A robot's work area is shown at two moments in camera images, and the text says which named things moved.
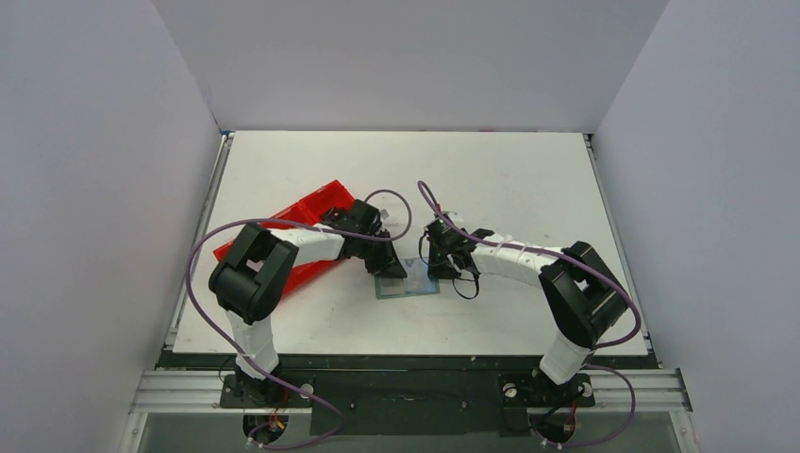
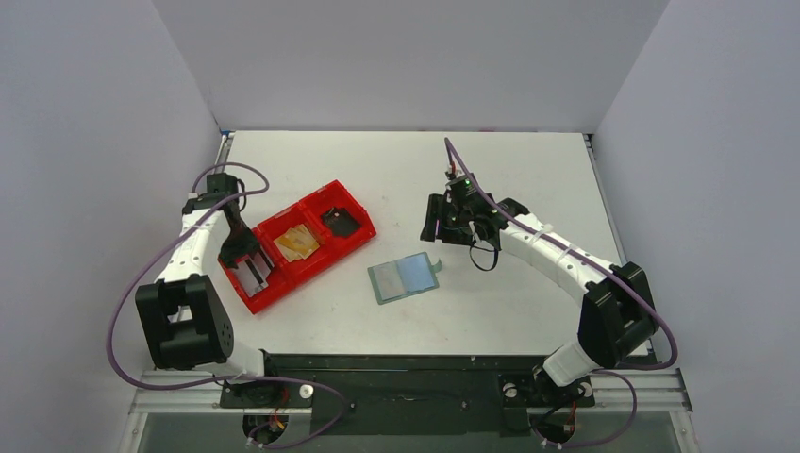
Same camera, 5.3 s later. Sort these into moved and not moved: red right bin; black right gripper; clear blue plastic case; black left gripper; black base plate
Moved: black left gripper; black right gripper
Not moved: red right bin; clear blue plastic case; black base plate
